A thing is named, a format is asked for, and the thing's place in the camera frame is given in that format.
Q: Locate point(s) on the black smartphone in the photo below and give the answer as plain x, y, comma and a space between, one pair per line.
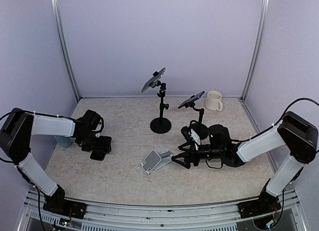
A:
97, 155

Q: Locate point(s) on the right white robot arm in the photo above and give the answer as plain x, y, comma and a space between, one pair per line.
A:
293, 132

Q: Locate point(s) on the blue and white cup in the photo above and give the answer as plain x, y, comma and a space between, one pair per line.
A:
63, 141

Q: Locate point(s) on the tall black phone stand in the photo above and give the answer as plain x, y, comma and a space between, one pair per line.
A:
161, 125

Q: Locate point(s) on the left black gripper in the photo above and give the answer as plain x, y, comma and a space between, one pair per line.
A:
100, 146

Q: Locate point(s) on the blue phone on short stand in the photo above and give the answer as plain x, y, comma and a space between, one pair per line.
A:
191, 101

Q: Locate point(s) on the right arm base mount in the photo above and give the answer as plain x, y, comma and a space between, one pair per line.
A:
258, 207

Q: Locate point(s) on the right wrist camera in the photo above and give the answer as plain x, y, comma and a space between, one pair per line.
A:
190, 134

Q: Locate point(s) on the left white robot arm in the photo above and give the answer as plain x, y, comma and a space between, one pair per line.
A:
23, 130

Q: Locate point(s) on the aluminium corner post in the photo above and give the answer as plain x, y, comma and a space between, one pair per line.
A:
63, 46
256, 49

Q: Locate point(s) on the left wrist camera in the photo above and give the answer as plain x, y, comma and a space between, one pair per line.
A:
98, 129

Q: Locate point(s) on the short black phone stand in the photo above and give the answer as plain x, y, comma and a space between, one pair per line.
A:
198, 126

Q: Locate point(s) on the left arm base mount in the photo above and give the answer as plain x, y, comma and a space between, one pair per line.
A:
71, 209

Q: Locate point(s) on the white folding phone stand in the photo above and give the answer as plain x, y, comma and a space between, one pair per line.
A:
155, 161

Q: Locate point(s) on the grey phone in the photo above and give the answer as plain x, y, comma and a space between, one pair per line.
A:
154, 81

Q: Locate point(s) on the left aluminium corner post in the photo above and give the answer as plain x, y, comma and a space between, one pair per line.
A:
63, 46

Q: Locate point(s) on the aluminium front rail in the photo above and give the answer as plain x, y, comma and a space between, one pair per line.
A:
225, 216

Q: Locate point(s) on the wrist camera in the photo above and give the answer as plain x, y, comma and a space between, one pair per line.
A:
98, 129
190, 134

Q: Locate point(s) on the cream ceramic mug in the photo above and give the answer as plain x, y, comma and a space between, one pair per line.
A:
213, 101

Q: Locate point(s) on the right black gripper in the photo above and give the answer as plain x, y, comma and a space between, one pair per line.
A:
187, 155

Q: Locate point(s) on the right aluminium corner post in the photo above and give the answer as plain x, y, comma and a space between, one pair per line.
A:
256, 49

